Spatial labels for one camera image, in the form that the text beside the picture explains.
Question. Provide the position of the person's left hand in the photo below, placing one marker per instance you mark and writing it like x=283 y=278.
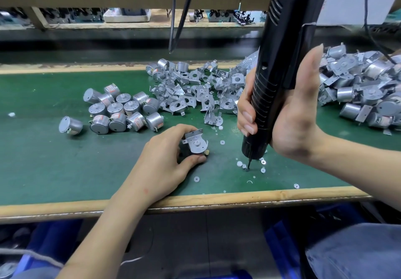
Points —
x=160 y=166

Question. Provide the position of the person's right hand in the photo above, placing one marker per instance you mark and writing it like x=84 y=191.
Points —
x=294 y=116

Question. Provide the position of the silver metal bracket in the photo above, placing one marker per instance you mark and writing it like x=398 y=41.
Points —
x=193 y=136

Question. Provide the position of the silver round motor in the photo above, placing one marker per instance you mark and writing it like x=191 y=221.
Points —
x=199 y=145

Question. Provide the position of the pile of silver motors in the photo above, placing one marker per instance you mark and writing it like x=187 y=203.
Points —
x=116 y=113

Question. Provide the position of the pile of assembled motors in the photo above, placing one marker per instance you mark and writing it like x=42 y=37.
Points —
x=357 y=81

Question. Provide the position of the black electric screwdriver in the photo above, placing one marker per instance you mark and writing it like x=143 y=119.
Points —
x=285 y=44

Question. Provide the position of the pile of metal brackets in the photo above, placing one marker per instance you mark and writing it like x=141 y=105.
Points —
x=194 y=88

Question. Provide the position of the person's left forearm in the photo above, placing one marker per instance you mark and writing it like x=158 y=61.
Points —
x=103 y=241

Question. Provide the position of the scatter of small silver screws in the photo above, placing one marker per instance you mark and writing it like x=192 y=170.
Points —
x=250 y=163

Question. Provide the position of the dark blue crate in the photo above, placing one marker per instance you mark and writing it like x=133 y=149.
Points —
x=294 y=238

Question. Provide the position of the green bench mat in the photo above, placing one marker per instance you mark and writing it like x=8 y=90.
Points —
x=25 y=157

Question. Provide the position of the blue plastic bin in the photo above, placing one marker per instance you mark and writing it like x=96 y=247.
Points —
x=47 y=247

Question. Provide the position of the grey blue trousers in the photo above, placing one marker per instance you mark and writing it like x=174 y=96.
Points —
x=357 y=250

